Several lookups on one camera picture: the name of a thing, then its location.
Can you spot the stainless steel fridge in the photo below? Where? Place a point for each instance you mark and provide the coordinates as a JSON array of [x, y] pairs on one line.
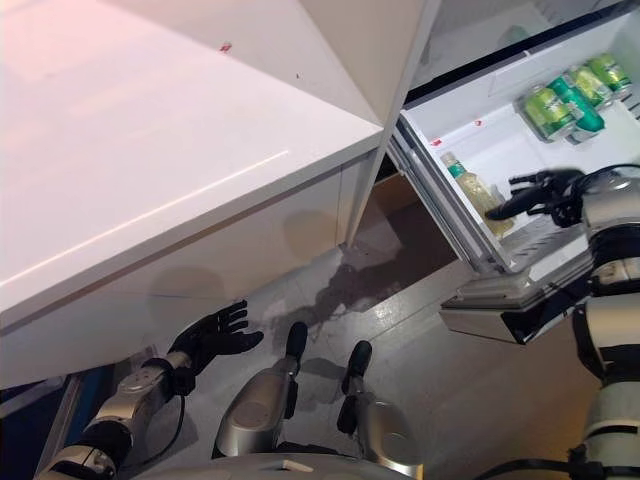
[[475, 40]]

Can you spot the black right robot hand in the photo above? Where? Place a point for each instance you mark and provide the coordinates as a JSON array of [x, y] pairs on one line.
[[562, 185]]

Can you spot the white fridge drawer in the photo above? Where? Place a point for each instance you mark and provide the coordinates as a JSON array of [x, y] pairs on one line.
[[480, 155]]

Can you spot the dark green drink can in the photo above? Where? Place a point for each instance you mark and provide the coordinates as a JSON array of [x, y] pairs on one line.
[[590, 125]]

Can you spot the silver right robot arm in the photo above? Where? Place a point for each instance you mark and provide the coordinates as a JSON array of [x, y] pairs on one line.
[[615, 210]]

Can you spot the silver robot left leg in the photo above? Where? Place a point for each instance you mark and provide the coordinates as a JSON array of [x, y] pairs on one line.
[[255, 405]]

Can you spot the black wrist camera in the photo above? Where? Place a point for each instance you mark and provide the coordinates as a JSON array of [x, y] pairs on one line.
[[184, 381], [565, 215]]

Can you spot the silver robot right leg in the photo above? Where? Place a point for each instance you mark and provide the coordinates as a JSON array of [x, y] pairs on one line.
[[390, 440]]

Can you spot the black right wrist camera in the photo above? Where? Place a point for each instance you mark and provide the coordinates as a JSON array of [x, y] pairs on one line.
[[565, 215]]

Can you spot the black robot right foot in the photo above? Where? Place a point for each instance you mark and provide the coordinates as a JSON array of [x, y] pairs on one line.
[[359, 360]]

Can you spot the grey robot torso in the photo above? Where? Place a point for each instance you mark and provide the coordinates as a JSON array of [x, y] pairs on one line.
[[280, 467]]

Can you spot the black robot left foot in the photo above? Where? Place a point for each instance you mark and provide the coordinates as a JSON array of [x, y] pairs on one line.
[[297, 340]]

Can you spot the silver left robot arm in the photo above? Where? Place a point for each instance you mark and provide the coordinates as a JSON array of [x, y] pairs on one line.
[[135, 390]]

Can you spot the white vertical cabinet panel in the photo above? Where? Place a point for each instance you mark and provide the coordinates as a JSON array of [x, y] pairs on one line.
[[395, 100]]

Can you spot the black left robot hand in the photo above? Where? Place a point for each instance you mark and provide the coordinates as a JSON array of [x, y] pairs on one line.
[[215, 337]]

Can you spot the silver robot leg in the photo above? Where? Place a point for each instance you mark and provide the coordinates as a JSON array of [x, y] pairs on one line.
[[255, 405], [390, 440]]

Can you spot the black robot foot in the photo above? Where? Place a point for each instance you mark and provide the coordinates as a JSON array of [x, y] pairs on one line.
[[359, 360], [297, 340]]

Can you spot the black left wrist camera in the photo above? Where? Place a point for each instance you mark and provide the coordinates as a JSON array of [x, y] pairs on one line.
[[184, 381]]

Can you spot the lime green drink can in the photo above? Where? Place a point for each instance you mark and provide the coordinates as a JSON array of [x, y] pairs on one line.
[[547, 112]]

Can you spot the tea bottle with white cap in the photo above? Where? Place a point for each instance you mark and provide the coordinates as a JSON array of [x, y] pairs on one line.
[[475, 192]]

